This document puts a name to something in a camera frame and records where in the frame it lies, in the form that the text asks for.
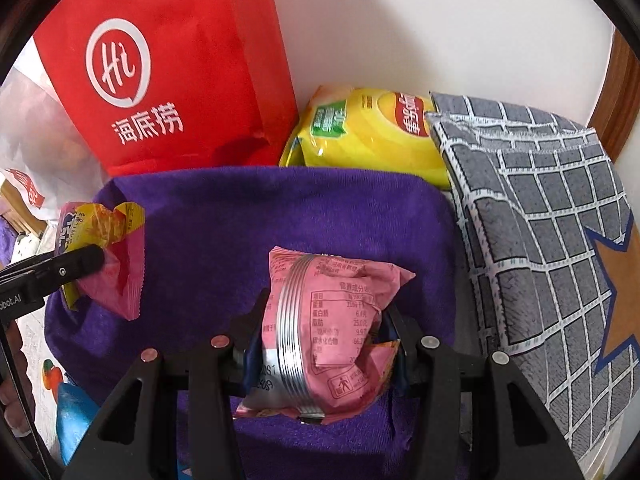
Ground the wooden door frame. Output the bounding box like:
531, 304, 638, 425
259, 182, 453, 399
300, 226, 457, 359
587, 35, 640, 161

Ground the white plastic bag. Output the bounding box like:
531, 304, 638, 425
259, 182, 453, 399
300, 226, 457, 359
0, 50, 108, 233

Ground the yellow chips bag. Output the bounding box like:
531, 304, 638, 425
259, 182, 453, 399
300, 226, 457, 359
278, 85, 451, 191

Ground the fruit printed sheet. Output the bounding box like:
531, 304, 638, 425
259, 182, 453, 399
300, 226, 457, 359
15, 310, 68, 461

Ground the white spotted plush toy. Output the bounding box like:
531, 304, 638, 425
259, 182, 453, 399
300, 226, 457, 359
12, 232, 46, 263

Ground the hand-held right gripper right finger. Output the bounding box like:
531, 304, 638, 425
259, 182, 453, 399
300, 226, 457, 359
380, 304, 586, 480

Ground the pink and yellow snack packet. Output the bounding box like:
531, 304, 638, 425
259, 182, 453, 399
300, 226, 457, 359
56, 201, 146, 322

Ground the wooden furniture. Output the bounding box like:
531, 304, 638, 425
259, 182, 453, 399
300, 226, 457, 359
0, 180, 43, 236

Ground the red paper bag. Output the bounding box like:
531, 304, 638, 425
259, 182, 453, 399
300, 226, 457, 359
32, 0, 301, 177

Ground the grey checked star cushion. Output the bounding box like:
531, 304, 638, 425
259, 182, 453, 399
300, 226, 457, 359
424, 91, 636, 461

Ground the person's left hand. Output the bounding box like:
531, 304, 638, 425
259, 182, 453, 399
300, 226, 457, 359
0, 327, 38, 436

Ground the purple towel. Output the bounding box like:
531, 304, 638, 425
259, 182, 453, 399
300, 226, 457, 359
44, 167, 473, 480

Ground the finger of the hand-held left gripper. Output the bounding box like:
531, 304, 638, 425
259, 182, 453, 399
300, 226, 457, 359
0, 246, 107, 297

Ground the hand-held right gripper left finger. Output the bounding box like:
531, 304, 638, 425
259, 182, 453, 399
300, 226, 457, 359
60, 287, 273, 480

